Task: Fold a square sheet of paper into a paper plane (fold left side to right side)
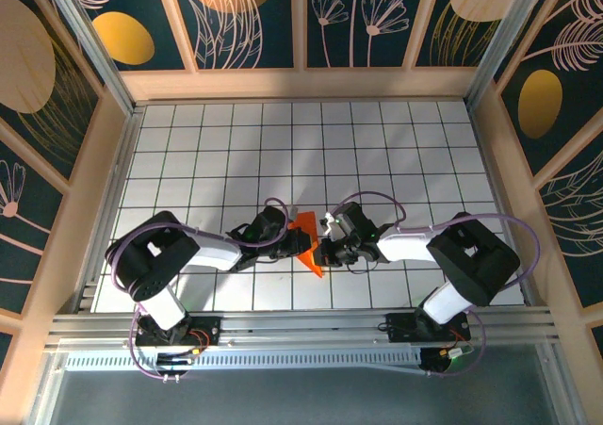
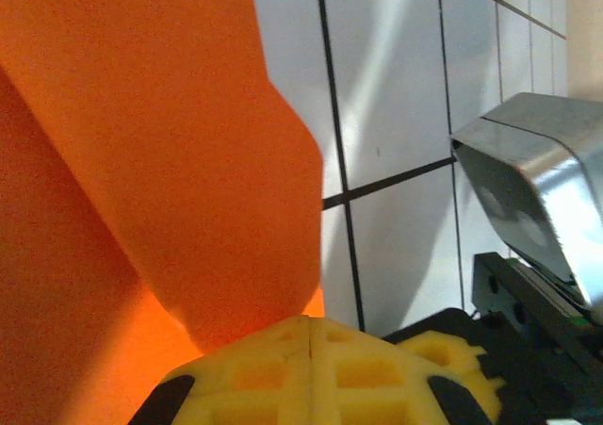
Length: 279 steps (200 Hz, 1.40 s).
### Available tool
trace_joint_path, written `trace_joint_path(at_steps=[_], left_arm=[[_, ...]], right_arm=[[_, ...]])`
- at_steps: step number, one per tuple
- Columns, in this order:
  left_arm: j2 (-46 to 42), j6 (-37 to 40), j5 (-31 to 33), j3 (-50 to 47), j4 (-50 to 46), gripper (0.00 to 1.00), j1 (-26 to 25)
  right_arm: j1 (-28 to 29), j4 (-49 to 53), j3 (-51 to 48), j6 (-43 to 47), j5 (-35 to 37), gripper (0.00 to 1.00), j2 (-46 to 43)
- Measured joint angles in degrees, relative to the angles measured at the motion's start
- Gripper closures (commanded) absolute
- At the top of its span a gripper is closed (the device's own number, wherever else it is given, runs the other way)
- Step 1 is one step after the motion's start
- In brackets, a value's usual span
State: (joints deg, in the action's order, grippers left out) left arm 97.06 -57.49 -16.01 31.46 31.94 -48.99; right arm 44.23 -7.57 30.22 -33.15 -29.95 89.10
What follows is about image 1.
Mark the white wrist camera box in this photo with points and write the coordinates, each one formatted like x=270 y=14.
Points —
x=294 y=214
x=334 y=227

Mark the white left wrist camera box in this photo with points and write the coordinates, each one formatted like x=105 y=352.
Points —
x=294 y=214

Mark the orange cloth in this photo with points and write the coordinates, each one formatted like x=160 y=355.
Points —
x=305 y=222

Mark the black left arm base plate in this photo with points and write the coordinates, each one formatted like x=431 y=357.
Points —
x=209 y=326

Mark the black controller box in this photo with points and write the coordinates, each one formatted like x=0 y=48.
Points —
x=172 y=366
x=435 y=366

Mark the aluminium frame leg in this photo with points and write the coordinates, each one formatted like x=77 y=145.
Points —
x=563 y=387
x=44 y=387

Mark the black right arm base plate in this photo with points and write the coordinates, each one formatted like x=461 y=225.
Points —
x=400 y=331

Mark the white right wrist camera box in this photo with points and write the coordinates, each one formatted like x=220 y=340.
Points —
x=334 y=227

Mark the long aluminium mounting rail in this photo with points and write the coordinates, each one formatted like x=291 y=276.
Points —
x=306 y=328

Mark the aluminium corner post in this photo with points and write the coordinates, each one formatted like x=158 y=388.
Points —
x=107 y=69
x=487 y=64

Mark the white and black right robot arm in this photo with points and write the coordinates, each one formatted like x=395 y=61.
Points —
x=476 y=260

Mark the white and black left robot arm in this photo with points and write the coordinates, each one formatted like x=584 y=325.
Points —
x=212 y=255

